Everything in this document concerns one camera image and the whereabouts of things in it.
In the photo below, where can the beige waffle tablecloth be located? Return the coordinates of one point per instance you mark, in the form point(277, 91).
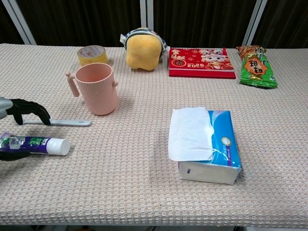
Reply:
point(134, 154)

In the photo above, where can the pink ribbed cup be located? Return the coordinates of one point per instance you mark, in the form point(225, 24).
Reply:
point(98, 91)

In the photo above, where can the grey slanted frame post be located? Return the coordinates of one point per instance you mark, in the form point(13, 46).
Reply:
point(19, 21)
point(255, 21)

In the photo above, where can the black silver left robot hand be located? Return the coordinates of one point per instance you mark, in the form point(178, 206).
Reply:
point(29, 107)

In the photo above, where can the blue white tissue pack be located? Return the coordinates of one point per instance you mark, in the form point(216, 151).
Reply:
point(211, 149)

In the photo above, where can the yellow packing tape roll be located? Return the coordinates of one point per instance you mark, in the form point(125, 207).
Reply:
point(92, 56)

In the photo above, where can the red desk calendar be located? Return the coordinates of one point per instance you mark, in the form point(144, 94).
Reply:
point(199, 67)

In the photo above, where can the grey toothbrush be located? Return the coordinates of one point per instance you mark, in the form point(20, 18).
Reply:
point(69, 123)

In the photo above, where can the green snack bag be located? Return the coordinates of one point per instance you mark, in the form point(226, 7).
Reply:
point(257, 69)

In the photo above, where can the black pleated curtain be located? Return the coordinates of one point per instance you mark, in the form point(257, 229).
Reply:
point(199, 21)
point(286, 21)
point(6, 33)
point(84, 21)

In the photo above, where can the white-capped plastic bottle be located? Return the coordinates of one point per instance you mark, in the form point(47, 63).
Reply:
point(36, 143)

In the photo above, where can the grey upright frame post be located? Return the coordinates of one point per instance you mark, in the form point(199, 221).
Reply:
point(146, 14)

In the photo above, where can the yellow plush toy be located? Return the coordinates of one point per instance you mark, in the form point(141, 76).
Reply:
point(143, 53)

